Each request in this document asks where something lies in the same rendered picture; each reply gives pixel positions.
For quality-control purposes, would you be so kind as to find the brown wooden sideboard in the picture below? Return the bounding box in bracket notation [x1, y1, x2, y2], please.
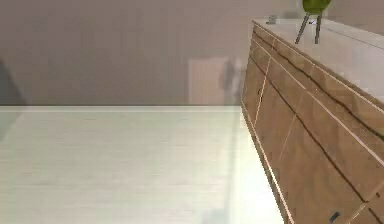
[240, 17, 384, 224]

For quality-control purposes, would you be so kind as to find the green pot on metal legs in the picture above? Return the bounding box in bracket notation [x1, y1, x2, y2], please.
[294, 0, 334, 46]

